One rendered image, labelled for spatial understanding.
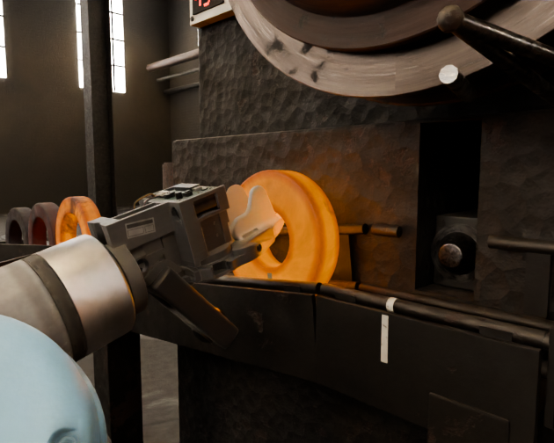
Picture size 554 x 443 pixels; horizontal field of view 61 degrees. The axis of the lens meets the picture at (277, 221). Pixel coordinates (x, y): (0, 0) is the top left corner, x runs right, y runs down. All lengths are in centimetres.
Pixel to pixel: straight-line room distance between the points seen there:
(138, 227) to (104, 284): 6
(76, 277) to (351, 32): 28
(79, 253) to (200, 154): 39
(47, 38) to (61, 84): 92
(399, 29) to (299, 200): 20
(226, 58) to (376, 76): 42
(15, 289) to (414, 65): 33
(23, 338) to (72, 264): 20
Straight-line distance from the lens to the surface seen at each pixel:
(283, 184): 50
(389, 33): 38
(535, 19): 36
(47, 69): 1100
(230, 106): 77
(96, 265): 38
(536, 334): 36
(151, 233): 41
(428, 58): 38
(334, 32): 42
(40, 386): 18
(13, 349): 18
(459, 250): 49
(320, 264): 48
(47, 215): 111
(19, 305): 36
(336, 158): 54
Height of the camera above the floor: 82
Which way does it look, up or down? 6 degrees down
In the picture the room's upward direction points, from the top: straight up
